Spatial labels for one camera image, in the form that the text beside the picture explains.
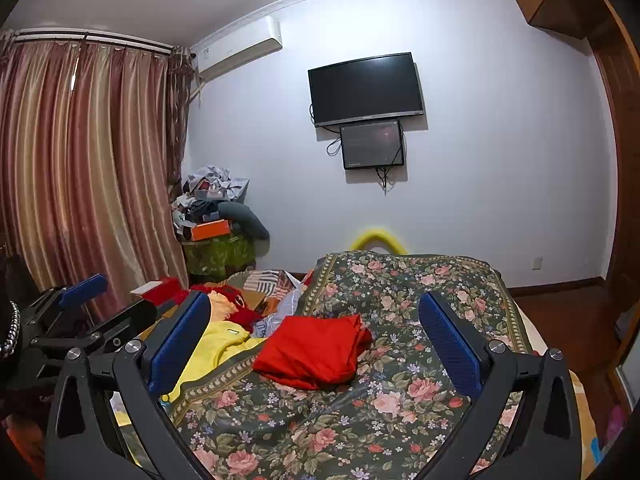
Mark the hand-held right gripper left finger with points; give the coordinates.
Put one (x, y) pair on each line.
(180, 340)

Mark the white air conditioner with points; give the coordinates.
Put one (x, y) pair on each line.
(235, 50)

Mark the wooden door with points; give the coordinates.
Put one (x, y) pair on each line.
(620, 170)

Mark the white wall socket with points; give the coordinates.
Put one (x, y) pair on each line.
(537, 262)

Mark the red zip jacket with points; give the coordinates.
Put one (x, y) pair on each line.
(310, 350)

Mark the red plush toy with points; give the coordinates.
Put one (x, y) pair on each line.
(242, 310)

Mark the green floral bedspread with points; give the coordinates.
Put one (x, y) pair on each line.
(380, 410)

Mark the black wall television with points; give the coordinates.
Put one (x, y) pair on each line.
(367, 87)

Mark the green patterned cloth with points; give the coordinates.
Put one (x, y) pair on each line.
(217, 257)

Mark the pile of clutter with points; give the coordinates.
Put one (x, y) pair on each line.
(210, 190)

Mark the grey plush cushion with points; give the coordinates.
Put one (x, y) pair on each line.
(247, 217)

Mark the striped brown curtain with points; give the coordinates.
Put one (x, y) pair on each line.
(85, 170)

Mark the yellow garment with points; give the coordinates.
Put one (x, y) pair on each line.
(220, 345)

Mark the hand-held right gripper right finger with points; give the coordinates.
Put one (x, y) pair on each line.
(450, 345)

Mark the geometric print cloth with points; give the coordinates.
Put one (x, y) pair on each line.
(265, 282)

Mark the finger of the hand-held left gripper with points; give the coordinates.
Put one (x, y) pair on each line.
(127, 322)
(82, 287)

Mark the red box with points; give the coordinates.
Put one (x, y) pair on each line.
(160, 290)

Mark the small black monitor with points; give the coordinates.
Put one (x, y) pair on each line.
(372, 145)

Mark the lilac printed cloth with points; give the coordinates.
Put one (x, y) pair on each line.
(285, 310)

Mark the curtain rod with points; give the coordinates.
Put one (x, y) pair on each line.
(90, 40)

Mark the orange box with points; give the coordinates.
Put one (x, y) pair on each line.
(210, 230)

